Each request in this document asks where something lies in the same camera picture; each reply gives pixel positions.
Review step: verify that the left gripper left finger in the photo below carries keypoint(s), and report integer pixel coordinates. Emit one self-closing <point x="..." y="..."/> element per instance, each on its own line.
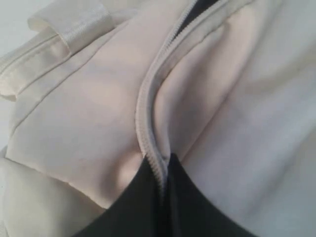
<point x="136" y="213"/>

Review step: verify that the beige fabric duffel bag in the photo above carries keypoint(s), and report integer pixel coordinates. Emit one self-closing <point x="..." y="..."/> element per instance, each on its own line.
<point x="229" y="86"/>

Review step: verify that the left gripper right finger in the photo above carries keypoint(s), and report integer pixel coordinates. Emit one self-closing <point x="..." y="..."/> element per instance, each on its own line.
<point x="189" y="213"/>

